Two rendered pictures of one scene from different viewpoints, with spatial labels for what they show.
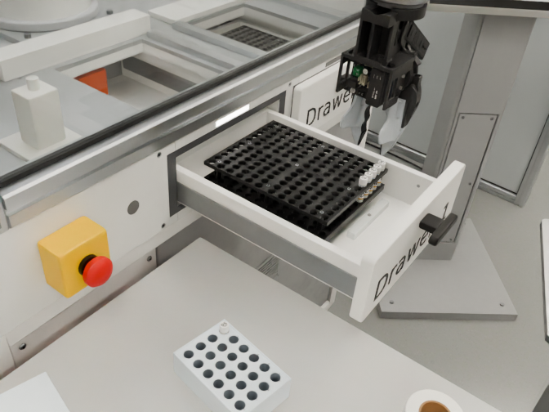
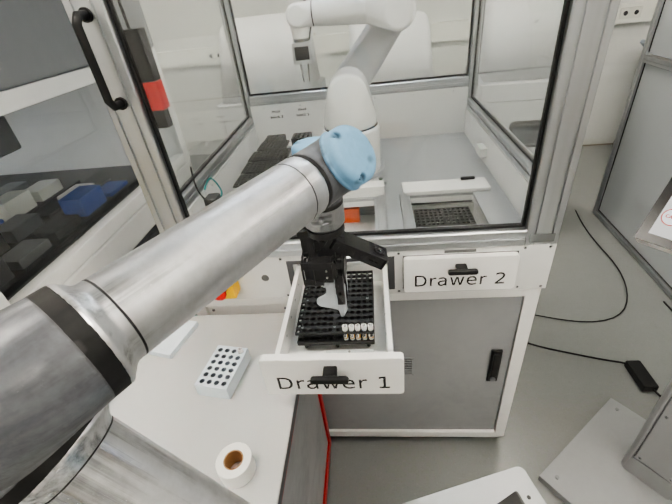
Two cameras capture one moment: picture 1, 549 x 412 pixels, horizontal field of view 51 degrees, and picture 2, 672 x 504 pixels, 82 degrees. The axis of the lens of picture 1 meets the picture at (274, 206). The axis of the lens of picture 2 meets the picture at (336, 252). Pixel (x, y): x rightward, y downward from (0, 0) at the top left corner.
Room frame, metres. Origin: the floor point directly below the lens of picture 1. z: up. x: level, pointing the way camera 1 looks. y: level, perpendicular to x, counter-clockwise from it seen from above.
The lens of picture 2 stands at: (0.44, -0.68, 1.52)
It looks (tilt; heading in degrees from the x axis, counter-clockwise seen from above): 34 degrees down; 64
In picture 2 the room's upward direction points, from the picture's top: 7 degrees counter-clockwise
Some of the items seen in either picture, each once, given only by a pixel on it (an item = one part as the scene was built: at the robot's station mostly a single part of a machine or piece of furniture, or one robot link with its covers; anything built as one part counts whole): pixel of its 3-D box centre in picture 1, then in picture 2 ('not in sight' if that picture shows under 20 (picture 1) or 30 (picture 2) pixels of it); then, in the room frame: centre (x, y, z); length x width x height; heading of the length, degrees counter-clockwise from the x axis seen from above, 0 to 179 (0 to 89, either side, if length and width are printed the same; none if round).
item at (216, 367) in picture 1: (230, 374); (224, 370); (0.44, 0.03, 0.78); 0.12 x 0.08 x 0.04; 48
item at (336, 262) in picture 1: (290, 182); (338, 307); (0.74, -0.02, 0.86); 0.40 x 0.26 x 0.06; 57
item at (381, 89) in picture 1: (384, 50); (324, 251); (0.68, -0.12, 1.11); 0.09 x 0.08 x 0.12; 147
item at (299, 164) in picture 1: (295, 181); (338, 308); (0.74, -0.03, 0.87); 0.22 x 0.18 x 0.06; 57
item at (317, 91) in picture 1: (336, 90); (459, 272); (1.07, -0.10, 0.87); 0.29 x 0.02 x 0.11; 147
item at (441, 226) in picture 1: (435, 225); (329, 374); (0.61, -0.22, 0.91); 0.07 x 0.04 x 0.01; 147
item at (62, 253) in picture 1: (78, 257); (223, 285); (0.52, 0.24, 0.88); 0.07 x 0.05 x 0.07; 147
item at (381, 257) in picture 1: (412, 235); (332, 374); (0.63, -0.20, 0.87); 0.29 x 0.02 x 0.11; 147
